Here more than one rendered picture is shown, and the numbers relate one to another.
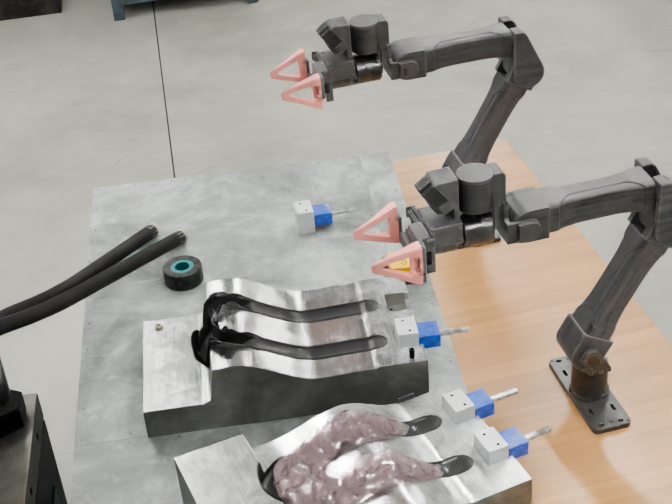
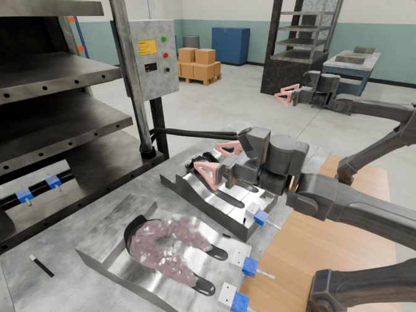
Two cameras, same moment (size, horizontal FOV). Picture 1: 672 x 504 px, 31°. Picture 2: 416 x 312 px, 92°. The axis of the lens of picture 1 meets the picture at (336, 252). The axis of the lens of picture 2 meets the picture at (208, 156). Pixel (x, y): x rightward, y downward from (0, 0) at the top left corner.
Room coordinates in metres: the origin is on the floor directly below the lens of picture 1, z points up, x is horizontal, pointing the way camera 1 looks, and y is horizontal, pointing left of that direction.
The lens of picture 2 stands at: (1.25, -0.35, 1.50)
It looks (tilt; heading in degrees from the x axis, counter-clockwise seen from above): 35 degrees down; 45
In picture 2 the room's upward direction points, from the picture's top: straight up
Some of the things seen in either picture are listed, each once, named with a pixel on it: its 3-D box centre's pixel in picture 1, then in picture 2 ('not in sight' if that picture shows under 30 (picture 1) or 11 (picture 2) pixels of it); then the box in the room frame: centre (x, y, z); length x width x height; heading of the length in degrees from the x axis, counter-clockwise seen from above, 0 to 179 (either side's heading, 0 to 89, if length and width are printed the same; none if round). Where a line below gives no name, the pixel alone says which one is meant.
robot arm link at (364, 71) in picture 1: (365, 64); (320, 98); (2.17, -0.09, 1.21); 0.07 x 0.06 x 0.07; 102
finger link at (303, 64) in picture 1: (295, 73); (290, 92); (2.17, 0.05, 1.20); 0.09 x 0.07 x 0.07; 102
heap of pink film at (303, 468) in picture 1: (351, 457); (168, 242); (1.42, 0.00, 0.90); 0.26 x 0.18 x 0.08; 112
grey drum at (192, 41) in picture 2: not in sight; (191, 51); (6.30, 5.59, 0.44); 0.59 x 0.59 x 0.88
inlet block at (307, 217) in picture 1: (325, 213); not in sight; (2.24, 0.01, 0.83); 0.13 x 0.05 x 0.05; 99
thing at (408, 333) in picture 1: (432, 333); (264, 219); (1.72, -0.16, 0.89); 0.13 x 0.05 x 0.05; 94
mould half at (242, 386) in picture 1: (279, 343); (216, 181); (1.76, 0.12, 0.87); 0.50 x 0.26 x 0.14; 94
